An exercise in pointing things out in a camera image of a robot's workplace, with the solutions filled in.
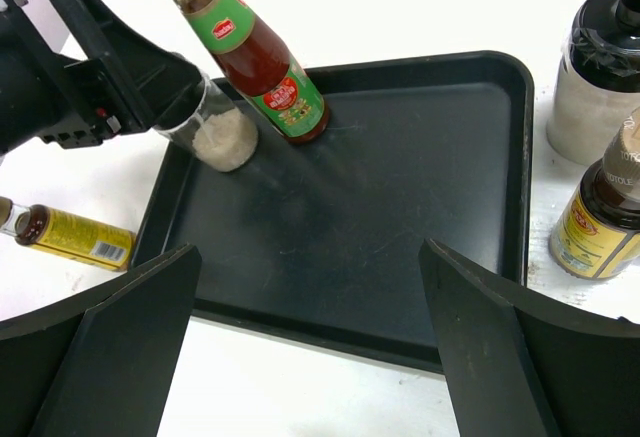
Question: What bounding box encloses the white powder jar black lid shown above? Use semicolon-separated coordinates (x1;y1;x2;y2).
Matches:
546;0;639;166

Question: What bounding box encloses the black plastic tray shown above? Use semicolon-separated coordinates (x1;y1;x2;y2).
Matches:
133;51;535;372

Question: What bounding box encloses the red sauce bottle yellow cap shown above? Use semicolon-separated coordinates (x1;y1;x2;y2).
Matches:
173;0;330;144

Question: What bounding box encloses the clear salt jar black lid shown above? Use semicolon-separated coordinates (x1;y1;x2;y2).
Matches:
154;72;259;172

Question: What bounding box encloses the small yellow label bottle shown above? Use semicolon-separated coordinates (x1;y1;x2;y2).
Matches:
1;197;136;272

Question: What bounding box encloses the dark sauce bottle beige cap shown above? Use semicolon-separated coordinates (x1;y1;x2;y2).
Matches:
549;110;639;280

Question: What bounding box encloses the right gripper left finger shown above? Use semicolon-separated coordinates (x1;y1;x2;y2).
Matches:
1;245;202;436

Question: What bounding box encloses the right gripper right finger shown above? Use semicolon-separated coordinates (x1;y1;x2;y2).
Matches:
417;237;640;437

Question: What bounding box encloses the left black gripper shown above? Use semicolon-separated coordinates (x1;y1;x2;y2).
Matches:
1;0;200;150

